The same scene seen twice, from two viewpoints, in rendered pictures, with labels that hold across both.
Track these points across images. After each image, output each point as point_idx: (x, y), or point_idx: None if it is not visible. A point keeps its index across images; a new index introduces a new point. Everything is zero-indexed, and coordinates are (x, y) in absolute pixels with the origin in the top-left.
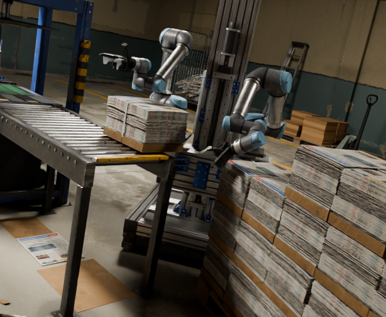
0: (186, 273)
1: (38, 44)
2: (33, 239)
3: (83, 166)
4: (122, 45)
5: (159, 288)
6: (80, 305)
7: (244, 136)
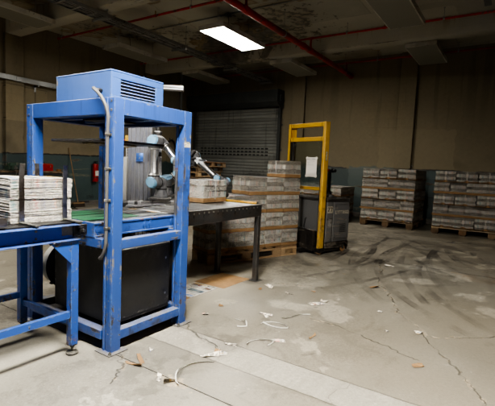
0: (187, 267)
1: (38, 161)
2: (187, 293)
3: (260, 207)
4: (194, 151)
5: (209, 270)
6: (243, 279)
7: (170, 188)
